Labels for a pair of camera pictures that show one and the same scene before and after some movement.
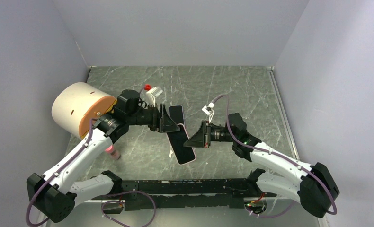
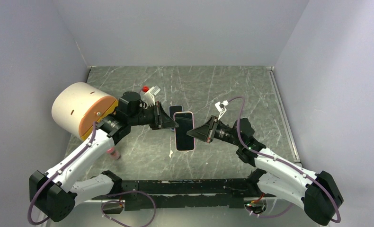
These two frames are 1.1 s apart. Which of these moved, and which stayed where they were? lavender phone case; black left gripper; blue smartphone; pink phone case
Moved: pink phone case
Stayed: blue smartphone; black left gripper; lavender phone case
